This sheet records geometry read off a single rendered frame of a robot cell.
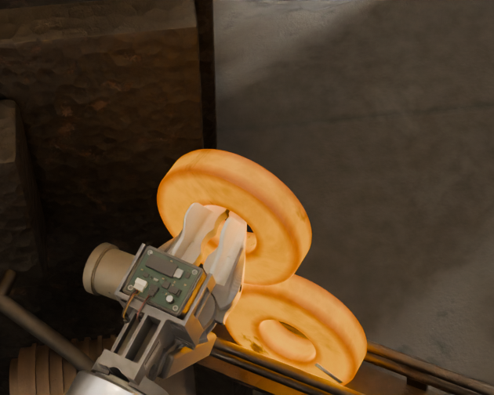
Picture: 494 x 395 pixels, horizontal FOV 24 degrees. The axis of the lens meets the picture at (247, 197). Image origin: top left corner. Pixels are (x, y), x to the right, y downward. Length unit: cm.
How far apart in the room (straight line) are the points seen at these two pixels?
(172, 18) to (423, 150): 113
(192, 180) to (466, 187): 126
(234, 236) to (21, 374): 44
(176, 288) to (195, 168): 13
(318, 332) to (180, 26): 37
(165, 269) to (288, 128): 135
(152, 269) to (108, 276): 27
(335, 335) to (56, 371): 40
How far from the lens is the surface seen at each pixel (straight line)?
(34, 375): 139
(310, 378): 118
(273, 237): 106
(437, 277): 212
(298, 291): 112
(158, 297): 99
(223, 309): 104
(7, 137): 126
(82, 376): 100
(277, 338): 121
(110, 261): 127
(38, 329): 136
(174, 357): 102
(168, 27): 125
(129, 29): 125
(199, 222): 106
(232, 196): 104
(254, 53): 247
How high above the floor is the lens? 172
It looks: 51 degrees down
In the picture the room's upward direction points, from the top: straight up
